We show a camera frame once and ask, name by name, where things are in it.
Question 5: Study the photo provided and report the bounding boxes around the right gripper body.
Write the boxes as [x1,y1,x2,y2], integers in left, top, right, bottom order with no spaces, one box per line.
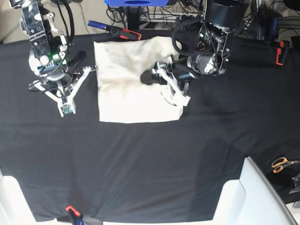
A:
[28,66,97,117]

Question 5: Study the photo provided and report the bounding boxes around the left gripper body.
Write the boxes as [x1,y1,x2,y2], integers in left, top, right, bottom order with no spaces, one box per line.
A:
[151,55,190,107]

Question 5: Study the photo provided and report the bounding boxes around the cream white T-shirt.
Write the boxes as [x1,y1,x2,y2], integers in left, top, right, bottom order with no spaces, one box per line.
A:
[94,36,183,124]

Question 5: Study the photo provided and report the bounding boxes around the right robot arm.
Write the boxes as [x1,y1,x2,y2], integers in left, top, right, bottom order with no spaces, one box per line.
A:
[9,0,96,117]

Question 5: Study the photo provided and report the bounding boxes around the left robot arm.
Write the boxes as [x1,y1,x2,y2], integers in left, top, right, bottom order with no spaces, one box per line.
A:
[141,0,244,106]

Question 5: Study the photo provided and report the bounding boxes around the black orange clamp top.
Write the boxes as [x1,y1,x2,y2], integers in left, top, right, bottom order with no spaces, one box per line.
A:
[88,20,142,41]

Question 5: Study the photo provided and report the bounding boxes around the black orange clamp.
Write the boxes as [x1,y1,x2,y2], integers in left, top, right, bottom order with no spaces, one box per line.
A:
[65,205,104,225]
[88,20,142,41]
[276,40,291,66]

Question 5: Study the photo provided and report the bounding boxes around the white power strip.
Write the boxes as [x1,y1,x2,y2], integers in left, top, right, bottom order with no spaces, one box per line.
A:
[140,11,198,23]

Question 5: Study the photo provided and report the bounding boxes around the blue box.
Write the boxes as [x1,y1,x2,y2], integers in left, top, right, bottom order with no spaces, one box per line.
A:
[104,0,176,7]

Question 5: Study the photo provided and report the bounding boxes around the black table cloth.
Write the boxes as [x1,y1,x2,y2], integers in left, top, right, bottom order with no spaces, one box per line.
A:
[0,38,300,223]

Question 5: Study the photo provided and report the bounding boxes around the black orange clamp right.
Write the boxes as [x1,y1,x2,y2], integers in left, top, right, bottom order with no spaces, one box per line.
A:
[276,40,291,66]

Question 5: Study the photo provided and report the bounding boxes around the grey white chair left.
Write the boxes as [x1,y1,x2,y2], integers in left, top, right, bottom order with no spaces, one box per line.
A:
[0,173,58,225]

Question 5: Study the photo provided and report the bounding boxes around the black orange clamp bottom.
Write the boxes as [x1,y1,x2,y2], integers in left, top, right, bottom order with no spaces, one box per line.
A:
[65,205,104,225]

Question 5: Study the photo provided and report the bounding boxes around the black camera pole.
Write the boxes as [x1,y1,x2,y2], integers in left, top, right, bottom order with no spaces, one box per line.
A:
[124,7,142,30]

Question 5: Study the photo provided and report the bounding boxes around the orange handled scissors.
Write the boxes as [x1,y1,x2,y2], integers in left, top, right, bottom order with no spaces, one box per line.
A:
[271,157,300,173]

